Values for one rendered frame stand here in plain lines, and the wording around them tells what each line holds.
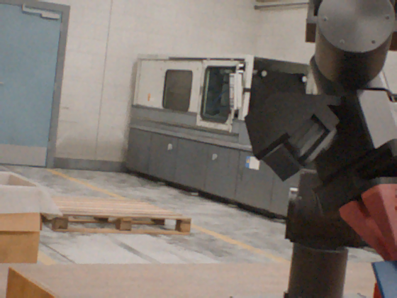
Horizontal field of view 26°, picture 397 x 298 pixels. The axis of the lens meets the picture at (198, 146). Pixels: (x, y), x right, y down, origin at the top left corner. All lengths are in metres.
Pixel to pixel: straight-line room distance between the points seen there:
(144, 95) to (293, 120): 11.19
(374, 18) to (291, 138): 0.11
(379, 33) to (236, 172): 8.85
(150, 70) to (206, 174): 2.24
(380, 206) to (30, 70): 11.08
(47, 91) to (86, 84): 0.56
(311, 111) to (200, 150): 9.58
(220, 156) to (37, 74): 3.10
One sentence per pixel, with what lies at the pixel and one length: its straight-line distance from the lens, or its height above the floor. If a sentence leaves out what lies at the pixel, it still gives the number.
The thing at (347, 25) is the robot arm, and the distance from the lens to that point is 0.65.
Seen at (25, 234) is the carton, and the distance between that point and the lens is 4.06.
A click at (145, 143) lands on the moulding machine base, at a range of 11.59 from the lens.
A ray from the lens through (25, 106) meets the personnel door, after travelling 11.67.
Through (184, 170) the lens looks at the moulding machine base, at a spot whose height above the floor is 0.26.
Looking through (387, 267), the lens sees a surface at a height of 1.01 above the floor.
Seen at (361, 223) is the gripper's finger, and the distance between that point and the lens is 0.68.
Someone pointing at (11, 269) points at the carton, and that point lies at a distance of 0.71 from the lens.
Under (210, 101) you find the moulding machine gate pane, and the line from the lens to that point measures 10.08.
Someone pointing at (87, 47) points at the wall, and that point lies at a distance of 11.96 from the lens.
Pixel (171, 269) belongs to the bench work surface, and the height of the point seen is 0.90.
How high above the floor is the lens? 1.12
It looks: 3 degrees down
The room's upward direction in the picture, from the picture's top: 7 degrees clockwise
